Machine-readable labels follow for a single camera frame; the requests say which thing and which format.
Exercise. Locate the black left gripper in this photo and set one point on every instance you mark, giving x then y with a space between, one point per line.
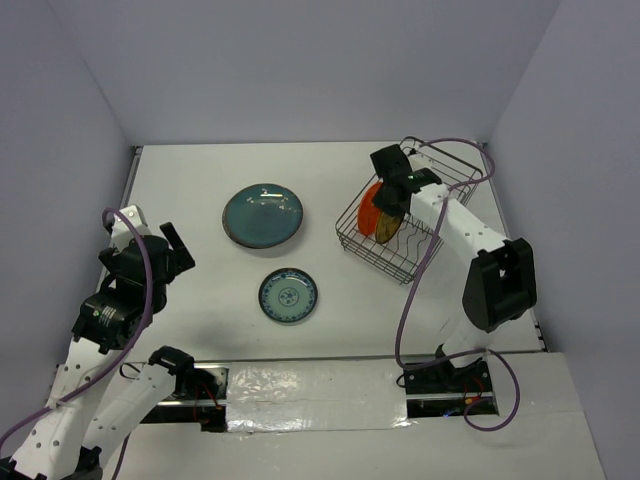
181 255

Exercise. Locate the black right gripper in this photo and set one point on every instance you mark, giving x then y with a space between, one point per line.
381 202

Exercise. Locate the brown speckled plate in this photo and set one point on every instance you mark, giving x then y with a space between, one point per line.
386 227

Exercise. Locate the orange translucent plate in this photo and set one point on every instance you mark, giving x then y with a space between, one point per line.
368 214

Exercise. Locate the dark teal glazed plate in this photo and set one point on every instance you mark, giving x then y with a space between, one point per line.
262 216

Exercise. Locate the small blue patterned plate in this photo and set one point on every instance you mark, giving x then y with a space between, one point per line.
288 296

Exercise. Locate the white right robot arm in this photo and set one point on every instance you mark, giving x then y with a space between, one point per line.
500 284

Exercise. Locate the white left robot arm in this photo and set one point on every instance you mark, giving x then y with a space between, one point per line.
73 438

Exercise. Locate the silver foil tape sheet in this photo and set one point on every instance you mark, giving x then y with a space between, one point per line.
326 395

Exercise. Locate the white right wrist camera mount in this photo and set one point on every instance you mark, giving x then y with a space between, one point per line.
422 157

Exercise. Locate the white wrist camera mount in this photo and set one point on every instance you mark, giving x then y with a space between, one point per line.
119 224
422 157

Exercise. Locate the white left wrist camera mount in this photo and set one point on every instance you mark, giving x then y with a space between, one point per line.
119 224

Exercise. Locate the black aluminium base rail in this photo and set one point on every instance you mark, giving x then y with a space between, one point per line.
205 404

